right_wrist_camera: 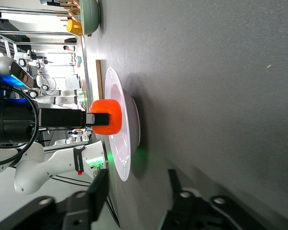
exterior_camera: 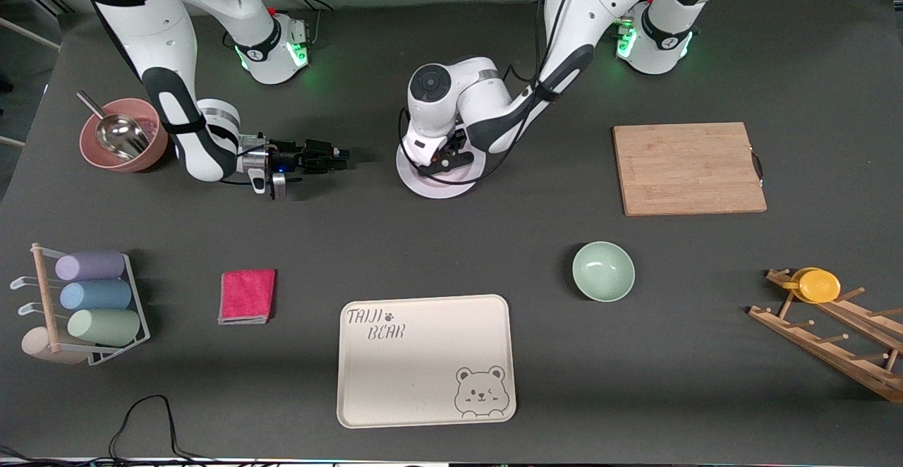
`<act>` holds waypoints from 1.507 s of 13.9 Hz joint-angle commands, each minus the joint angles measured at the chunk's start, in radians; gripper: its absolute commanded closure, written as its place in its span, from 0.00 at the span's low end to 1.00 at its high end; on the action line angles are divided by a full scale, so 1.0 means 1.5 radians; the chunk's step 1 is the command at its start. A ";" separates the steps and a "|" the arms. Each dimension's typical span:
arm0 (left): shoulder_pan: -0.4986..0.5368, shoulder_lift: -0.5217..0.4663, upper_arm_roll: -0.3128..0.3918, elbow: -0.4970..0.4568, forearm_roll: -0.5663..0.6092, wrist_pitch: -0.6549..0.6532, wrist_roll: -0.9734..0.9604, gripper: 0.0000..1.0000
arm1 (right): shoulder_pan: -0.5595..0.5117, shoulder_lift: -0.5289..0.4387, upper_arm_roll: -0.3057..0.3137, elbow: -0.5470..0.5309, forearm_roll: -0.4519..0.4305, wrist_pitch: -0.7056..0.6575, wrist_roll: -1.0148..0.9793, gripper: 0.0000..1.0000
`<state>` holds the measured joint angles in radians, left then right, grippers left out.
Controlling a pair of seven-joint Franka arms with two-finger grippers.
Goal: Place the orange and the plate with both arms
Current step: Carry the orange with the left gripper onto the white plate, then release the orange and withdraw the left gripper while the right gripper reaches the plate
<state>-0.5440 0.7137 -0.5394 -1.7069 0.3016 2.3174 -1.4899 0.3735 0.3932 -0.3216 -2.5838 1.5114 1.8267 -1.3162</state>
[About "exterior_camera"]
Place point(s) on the pink bowl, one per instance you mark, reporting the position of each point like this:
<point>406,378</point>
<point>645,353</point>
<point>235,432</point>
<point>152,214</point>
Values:
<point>95,156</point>

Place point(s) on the wooden cutting board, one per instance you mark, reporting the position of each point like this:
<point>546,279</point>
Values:
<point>677,171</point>

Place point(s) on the green cup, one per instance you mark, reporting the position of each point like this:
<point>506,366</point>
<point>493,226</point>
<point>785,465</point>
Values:
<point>106,327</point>

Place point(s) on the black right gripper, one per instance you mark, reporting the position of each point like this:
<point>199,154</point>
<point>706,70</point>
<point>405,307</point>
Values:
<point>286,155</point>

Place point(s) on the beige cup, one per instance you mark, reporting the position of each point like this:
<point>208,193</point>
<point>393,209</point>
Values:
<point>35,343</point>

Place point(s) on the beige bear print tray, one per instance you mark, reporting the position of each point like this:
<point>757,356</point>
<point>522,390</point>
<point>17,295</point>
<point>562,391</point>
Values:
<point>423,368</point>

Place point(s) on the pink folded cloth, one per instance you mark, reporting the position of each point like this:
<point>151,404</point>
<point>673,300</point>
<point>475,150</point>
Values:
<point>247,296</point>

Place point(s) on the blue cup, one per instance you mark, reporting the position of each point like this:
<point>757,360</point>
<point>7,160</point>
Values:
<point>95,295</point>

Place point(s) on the purple cup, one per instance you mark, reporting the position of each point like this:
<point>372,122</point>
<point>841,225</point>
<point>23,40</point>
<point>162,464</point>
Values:
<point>92,266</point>

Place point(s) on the pale green bowl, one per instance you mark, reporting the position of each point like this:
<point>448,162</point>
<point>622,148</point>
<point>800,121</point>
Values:
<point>603,271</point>

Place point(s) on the white round plate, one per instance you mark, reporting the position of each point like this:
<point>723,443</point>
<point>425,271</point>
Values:
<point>437,188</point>

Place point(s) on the metal scoop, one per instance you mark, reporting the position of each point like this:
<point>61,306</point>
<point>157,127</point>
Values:
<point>120,132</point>

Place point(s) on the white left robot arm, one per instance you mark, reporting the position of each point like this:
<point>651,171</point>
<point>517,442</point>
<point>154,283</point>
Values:
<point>585,8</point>

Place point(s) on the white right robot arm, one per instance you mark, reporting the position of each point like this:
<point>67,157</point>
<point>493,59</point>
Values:
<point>155,37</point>

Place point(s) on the wooden mug rack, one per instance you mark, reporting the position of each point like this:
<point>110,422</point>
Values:
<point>811,333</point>

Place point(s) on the yellow mug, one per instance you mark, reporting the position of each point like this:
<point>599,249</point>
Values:
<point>818,286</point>

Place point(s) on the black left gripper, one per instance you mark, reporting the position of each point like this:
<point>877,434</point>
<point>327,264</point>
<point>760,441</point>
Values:
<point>456,144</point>

